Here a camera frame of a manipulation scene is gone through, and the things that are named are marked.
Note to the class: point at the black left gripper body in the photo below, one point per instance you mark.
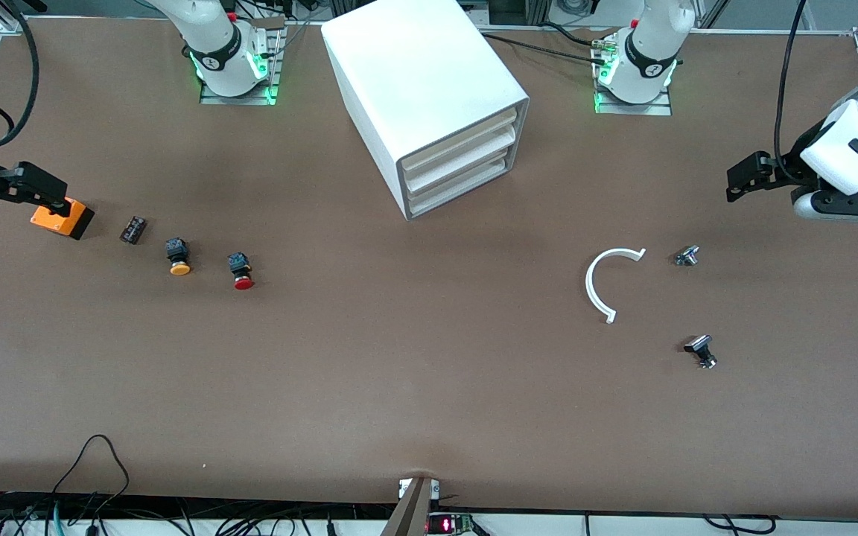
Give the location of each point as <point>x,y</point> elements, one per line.
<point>796,165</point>

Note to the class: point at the white curved plastic strip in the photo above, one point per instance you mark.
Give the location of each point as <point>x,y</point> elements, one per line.
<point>590,286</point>

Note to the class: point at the yellow push button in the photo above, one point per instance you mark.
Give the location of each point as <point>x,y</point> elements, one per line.
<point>178,257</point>

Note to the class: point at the black-headed silver switch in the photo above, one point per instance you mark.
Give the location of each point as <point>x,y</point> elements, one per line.
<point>701,348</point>

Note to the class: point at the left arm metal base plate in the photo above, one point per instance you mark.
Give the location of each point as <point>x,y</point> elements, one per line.
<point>634,109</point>

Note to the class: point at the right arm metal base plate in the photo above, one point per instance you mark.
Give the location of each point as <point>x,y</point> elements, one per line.
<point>274,59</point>

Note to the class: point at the small black terminal block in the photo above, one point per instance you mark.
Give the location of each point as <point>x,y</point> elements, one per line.
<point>133,230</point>

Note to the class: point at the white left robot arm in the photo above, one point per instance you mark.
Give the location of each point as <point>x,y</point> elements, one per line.
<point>652,52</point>

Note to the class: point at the small silver knob switch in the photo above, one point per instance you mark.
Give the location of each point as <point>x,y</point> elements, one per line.
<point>687,256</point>

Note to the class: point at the red push button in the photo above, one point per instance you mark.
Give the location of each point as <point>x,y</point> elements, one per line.
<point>241,272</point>

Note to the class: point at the red digit display module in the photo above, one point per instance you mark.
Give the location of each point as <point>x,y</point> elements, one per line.
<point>447,524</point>

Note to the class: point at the orange box with hole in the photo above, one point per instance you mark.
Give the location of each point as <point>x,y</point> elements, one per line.
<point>53,222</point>

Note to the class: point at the brown wedge-shaped post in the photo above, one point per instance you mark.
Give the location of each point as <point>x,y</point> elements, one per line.
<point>410,514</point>

